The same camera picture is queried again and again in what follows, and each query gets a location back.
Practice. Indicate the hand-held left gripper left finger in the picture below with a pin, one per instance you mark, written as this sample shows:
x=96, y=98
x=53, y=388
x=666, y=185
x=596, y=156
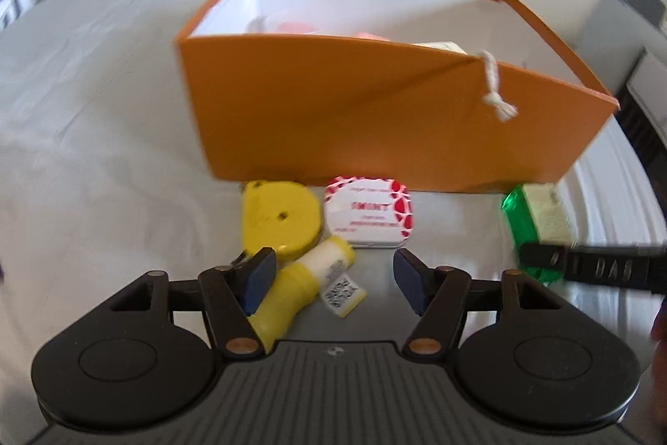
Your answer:
x=259, y=278

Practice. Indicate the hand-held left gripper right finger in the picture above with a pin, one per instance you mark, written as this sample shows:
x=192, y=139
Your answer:
x=411, y=281

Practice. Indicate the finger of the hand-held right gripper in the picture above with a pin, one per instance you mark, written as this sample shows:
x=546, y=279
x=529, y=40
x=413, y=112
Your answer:
x=599, y=268

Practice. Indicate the yellow lip balm tube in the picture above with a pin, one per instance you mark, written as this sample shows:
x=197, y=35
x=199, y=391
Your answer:
x=292, y=288

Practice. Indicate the orange paper gift bag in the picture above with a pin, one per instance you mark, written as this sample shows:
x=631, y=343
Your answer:
x=338, y=111

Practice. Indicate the white printed label card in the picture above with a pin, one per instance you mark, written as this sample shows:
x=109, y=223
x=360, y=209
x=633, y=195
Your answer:
x=436, y=46

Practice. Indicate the pink tube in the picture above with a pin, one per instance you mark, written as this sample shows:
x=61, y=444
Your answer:
x=371, y=37

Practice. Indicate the clear round pink container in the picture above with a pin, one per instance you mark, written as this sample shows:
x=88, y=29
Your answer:
x=292, y=27

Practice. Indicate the yellow round tape measure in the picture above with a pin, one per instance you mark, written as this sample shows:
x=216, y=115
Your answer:
x=276, y=215

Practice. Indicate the white yellow code tag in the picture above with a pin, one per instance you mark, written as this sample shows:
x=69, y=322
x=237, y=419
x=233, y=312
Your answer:
x=344, y=295

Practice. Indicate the white red mint tin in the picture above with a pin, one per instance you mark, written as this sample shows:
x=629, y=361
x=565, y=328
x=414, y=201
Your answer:
x=365, y=215

